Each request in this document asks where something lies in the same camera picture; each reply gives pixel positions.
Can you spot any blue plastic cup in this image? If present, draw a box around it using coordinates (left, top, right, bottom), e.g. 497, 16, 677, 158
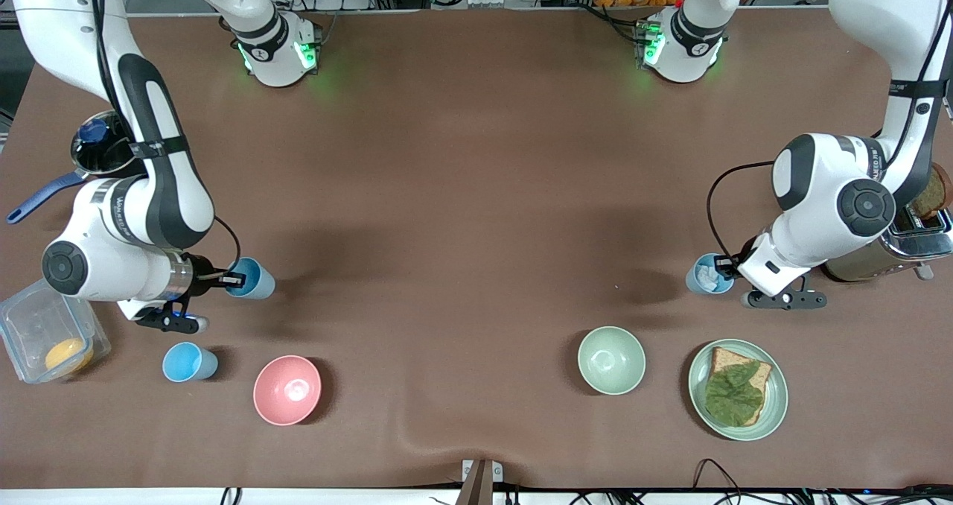
162, 342, 219, 383
226, 257, 276, 300
686, 253, 735, 296

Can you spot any brown bread slice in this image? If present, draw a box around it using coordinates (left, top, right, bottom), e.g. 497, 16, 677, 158
705, 346, 774, 427

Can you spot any green lettuce leaf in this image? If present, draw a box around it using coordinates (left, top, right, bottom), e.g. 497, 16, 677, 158
705, 361, 765, 425

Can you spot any pink bowl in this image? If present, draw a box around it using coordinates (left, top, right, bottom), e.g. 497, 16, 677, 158
253, 355, 322, 426

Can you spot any pale green bowl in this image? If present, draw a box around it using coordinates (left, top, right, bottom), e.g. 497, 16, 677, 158
578, 326, 647, 396

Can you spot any pale green plate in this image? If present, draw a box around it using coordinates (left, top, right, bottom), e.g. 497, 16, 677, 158
687, 339, 789, 442

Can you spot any orange fruit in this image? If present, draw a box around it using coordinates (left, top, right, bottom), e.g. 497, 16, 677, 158
45, 339, 94, 375

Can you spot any clear plastic food container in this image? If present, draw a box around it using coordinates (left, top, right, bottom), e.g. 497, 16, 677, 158
0, 278, 112, 384

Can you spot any beige steel toaster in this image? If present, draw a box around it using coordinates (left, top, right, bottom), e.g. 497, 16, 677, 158
823, 207, 953, 282

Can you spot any brown toast slice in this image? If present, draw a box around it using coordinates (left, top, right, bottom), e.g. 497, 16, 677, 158
912, 164, 952, 220

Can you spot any brown table cloth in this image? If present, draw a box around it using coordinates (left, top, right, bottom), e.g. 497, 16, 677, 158
0, 7, 953, 491

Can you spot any metal table clamp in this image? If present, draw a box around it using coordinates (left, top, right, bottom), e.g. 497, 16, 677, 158
462, 459, 504, 505

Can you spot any steel saucepan with blue handle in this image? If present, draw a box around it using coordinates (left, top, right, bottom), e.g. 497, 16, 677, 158
6, 110, 138, 225

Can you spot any black cable loop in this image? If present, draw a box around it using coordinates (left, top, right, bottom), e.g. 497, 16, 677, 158
692, 458, 745, 491

